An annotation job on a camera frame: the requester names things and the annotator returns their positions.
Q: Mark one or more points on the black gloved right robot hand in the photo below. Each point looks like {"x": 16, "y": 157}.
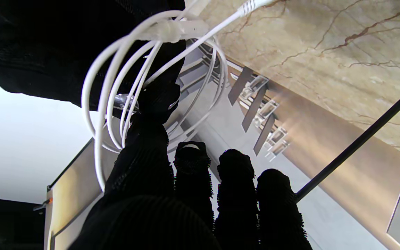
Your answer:
{"x": 47, "y": 45}

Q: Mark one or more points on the black T-bar rack marble base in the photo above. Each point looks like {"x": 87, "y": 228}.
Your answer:
{"x": 359, "y": 139}

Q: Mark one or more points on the printed conference room backdrop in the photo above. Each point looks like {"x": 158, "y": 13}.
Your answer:
{"x": 342, "y": 166}

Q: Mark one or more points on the black orange spring clamp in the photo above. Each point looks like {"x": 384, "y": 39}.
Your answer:
{"x": 43, "y": 205}

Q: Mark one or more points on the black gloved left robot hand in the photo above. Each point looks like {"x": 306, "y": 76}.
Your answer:
{"x": 144, "y": 208}

